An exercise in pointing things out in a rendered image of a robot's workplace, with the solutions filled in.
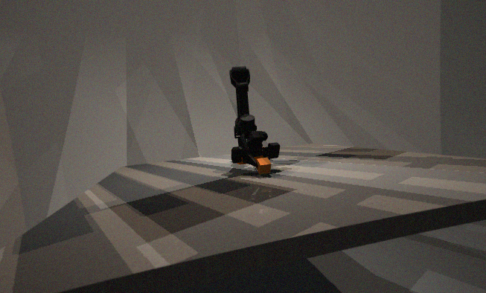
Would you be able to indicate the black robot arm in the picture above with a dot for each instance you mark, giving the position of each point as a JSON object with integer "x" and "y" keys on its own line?
{"x": 245, "y": 123}

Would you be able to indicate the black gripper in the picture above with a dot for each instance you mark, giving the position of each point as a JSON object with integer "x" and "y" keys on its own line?
{"x": 248, "y": 154}

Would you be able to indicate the orange block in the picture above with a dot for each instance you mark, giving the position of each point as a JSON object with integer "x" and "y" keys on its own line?
{"x": 264, "y": 165}

